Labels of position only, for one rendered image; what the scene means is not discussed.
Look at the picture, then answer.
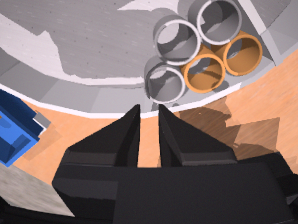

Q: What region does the blue tray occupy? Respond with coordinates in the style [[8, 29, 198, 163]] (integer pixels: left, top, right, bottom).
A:
[[0, 89, 43, 167]]

